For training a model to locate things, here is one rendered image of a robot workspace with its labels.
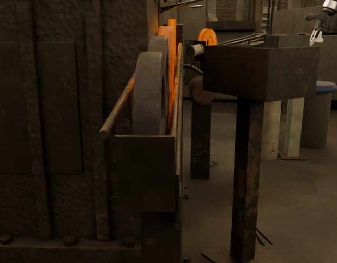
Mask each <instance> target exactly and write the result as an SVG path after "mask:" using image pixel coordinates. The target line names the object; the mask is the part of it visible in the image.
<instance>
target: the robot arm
mask: <svg viewBox="0 0 337 263"><path fill-rule="evenodd" d="M323 12H325V13H319V14H314V15H310V14H309V15H307V16H305V20H307V21H311V20H313V19H318V21H317V22H316V24H315V27H314V29H313V31H312V34H311V38H310V46H312V45H313V44H314V42H323V38H322V37H321V36H322V33H328V32H329V33H332V31H331V30H330V28H331V27H332V26H333V28H334V26H335V22H336V19H337V0H325V2H324V5H323ZM332 30H333V29H332Z"/></svg>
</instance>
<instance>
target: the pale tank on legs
mask: <svg viewBox="0 0 337 263"><path fill-rule="evenodd" d="M280 9H281V0H277V6H276V10H280ZM274 10H275V0H272V2H271V18H270V33H269V34H272V19H273V11H274ZM255 11H256V0H252V11H251V0H248V14H247V21H250V20H251V21H255ZM269 15H270V0H268V12H267V28H266V33H268V31H269Z"/></svg>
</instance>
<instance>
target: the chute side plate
mask: <svg viewBox="0 0 337 263"><path fill-rule="evenodd" d="M181 55H182V56H181V62H180V83H179V84H180V89H179V105H178V110H179V115H178V126H177V147H176V157H177V161H176V169H175V230H179V220H180V169H181V142H182V90H183V45H182V51H181Z"/></svg>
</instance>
